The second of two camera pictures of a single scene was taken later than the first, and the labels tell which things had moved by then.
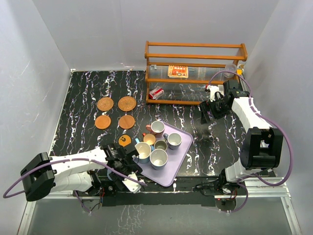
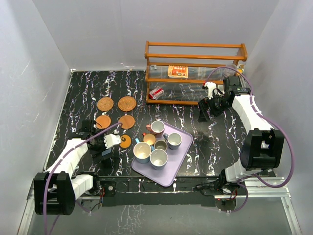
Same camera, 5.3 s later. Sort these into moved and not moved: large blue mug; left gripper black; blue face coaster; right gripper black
Moved: left gripper black; blue face coaster
Not moved: right gripper black; large blue mug
